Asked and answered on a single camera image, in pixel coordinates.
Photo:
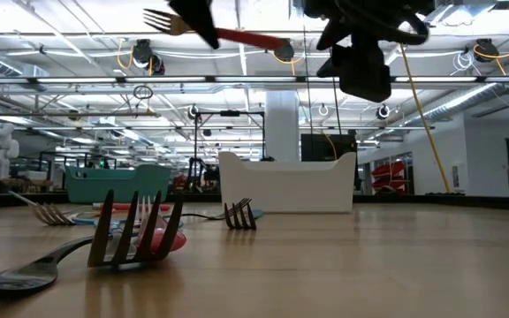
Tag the long ceiling light bar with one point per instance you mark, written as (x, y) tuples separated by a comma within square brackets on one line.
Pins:
[(166, 80)]

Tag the large silver ventilation duct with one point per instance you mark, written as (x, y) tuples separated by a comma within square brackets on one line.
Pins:
[(466, 102)]

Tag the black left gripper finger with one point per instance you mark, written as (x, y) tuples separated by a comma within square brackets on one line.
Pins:
[(197, 20)]

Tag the teal plastic bin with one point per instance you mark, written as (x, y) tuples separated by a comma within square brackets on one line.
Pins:
[(117, 185)]

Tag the white plastic bin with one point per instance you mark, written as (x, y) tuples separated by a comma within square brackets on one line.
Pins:
[(290, 190)]

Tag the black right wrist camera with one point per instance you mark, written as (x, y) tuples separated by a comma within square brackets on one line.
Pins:
[(365, 75)]

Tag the white humanoid robot figure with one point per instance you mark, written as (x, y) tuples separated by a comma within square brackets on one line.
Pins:
[(0, 150)]

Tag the black background robot rig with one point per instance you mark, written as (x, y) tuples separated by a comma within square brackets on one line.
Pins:
[(197, 165)]

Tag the rack of red bins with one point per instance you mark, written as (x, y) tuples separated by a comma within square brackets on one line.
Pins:
[(391, 174)]

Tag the black background frame rig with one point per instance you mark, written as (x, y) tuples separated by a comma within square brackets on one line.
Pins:
[(230, 113)]

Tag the white building pillar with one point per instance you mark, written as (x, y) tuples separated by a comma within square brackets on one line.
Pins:
[(281, 128)]

